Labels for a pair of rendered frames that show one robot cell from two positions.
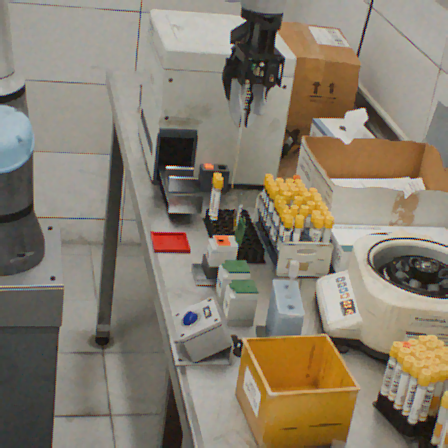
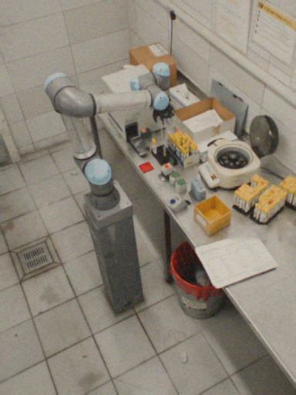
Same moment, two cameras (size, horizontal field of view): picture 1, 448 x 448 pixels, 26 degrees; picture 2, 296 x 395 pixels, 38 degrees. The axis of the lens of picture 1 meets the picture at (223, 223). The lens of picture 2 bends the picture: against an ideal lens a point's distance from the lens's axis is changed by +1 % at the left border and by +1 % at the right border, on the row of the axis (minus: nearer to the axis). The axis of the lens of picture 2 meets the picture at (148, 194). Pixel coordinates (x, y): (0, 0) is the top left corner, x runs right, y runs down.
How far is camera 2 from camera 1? 0.87 m
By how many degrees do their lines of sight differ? 21
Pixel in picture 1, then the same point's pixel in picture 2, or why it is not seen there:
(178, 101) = (129, 114)
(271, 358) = (201, 207)
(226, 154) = (148, 124)
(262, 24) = not seen: hidden behind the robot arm
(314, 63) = not seen: hidden behind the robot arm
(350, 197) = (199, 134)
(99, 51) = (58, 65)
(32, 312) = (125, 214)
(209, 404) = (188, 225)
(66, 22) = (42, 59)
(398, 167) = (205, 108)
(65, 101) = not seen: hidden behind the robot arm
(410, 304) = (233, 173)
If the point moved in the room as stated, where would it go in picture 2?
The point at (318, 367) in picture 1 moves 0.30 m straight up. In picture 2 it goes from (214, 203) to (217, 158)
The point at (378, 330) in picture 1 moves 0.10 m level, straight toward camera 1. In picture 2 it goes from (226, 183) to (228, 197)
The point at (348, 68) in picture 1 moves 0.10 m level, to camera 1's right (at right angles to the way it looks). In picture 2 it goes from (172, 65) to (186, 63)
